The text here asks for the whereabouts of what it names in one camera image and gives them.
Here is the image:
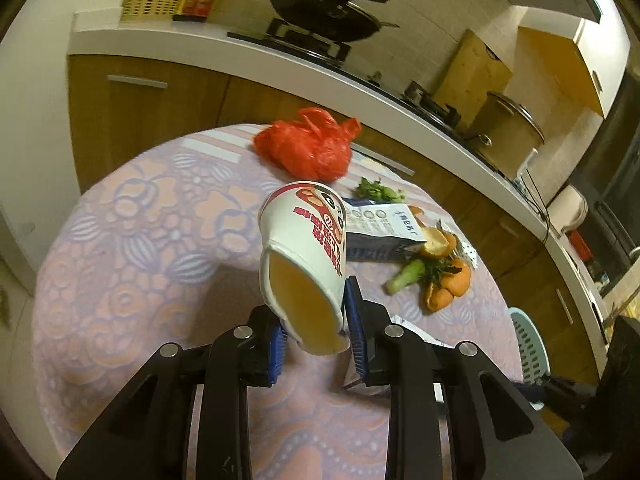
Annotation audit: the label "green vegetable leaves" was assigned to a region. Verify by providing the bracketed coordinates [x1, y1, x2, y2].
[356, 177, 406, 204]

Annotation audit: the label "white red instant noodle cup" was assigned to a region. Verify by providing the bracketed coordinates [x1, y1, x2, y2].
[258, 180, 351, 356]

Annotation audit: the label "black power cable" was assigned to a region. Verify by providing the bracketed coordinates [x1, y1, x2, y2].
[522, 167, 551, 241]

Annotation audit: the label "white plug-in timer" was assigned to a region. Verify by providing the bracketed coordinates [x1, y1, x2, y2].
[515, 147, 538, 181]

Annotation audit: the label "black gas stove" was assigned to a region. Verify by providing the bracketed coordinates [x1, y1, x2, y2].
[227, 17, 463, 136]

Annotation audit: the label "white electric kettle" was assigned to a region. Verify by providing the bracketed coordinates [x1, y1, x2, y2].
[547, 185, 588, 233]

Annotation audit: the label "blue white milk carton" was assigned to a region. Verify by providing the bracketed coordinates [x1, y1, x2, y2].
[344, 198, 426, 263]

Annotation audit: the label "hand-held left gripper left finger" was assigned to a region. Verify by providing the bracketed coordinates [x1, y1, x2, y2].
[56, 305, 286, 480]

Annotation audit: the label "pink floral tablecloth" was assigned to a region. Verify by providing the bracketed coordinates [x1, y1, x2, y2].
[31, 122, 523, 480]

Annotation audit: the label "wooden base cabinets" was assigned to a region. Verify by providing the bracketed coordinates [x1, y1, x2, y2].
[67, 52, 611, 386]

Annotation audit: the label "wooden cutting board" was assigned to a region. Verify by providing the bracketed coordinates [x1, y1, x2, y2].
[432, 29, 513, 126]

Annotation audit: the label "green vegetable stalk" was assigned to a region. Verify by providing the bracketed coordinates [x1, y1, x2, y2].
[385, 258, 453, 294]

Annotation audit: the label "yellow white wall cabinet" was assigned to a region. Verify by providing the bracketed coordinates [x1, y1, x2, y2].
[517, 7, 631, 118]

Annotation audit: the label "red container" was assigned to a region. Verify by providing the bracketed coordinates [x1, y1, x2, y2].
[570, 230, 594, 262]

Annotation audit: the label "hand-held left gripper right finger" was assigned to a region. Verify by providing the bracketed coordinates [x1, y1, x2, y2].
[342, 276, 583, 480]

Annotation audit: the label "dark kitchen window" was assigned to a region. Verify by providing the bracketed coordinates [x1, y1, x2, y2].
[570, 60, 640, 291]

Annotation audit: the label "black wok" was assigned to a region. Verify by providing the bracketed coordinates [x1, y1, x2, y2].
[268, 0, 401, 43]

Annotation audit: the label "large orange peel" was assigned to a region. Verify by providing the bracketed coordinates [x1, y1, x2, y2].
[425, 257, 472, 313]

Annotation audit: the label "light blue plastic waste basket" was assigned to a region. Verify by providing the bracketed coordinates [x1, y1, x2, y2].
[509, 306, 551, 406]

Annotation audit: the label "beige rice cooker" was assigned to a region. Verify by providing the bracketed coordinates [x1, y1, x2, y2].
[465, 91, 546, 178]

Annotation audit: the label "red plastic bag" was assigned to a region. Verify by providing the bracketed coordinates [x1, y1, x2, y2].
[252, 107, 363, 182]

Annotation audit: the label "small orange peel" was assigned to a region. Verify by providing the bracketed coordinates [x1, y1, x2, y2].
[419, 227, 458, 260]

